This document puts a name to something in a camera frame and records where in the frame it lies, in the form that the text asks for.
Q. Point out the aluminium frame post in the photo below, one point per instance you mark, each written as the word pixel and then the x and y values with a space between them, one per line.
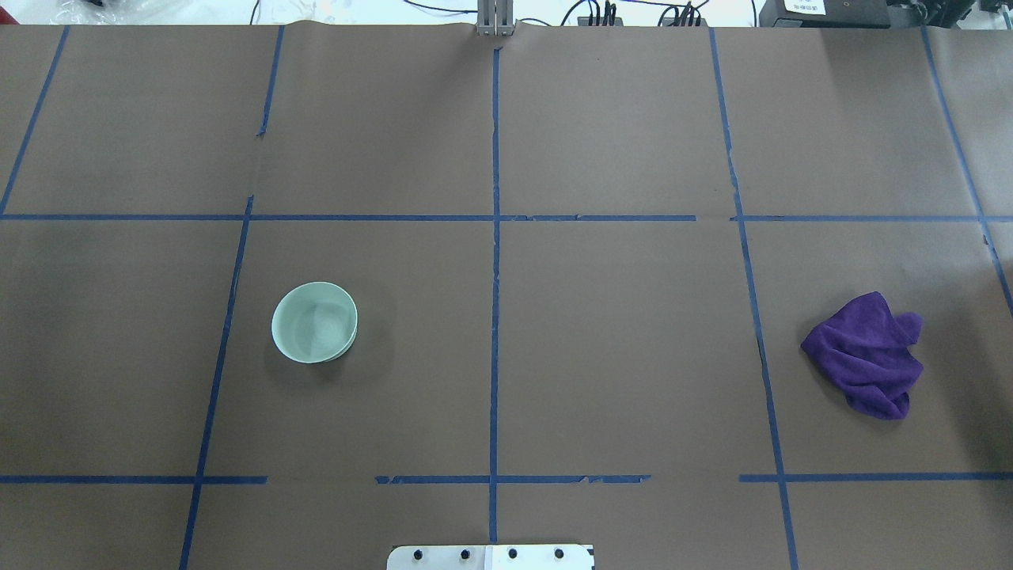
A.
pixel 495 18

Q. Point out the purple cloth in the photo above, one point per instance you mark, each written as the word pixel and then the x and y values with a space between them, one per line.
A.
pixel 863 350

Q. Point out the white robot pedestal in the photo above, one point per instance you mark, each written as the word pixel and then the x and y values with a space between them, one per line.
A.
pixel 519 556

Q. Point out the black computer box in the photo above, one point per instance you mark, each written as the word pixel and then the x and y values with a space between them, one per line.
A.
pixel 862 14

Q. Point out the mint green bowl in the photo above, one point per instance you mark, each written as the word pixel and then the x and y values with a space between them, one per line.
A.
pixel 314 323

